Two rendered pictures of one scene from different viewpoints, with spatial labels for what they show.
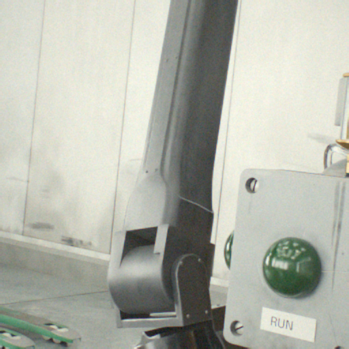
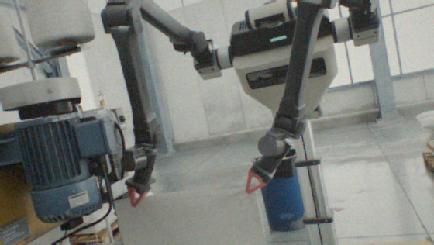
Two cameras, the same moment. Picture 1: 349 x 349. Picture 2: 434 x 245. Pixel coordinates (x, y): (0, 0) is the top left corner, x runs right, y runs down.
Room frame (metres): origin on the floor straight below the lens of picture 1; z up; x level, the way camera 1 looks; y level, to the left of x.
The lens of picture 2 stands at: (1.99, -0.15, 1.31)
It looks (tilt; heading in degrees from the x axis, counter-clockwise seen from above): 5 degrees down; 162
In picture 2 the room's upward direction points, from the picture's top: 11 degrees counter-clockwise
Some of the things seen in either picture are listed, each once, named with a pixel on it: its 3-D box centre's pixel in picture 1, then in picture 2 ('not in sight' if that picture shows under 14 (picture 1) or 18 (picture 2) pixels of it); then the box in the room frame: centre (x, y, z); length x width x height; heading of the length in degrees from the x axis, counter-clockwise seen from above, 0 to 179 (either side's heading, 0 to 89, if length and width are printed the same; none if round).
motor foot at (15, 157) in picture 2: not in sight; (15, 148); (0.95, -0.34, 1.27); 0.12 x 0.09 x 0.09; 143
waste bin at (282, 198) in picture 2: not in sight; (283, 188); (-1.10, 1.35, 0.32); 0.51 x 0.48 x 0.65; 143
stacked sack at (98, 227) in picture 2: not in sight; (81, 224); (-2.35, -0.49, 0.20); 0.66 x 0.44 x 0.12; 53
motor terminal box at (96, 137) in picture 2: not in sight; (98, 142); (0.99, -0.15, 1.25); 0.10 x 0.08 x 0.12; 168
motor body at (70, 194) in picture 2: not in sight; (59, 167); (0.97, -0.25, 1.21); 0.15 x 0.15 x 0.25
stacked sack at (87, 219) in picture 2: not in sight; (96, 211); (-2.28, -0.31, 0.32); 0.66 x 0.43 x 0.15; 145
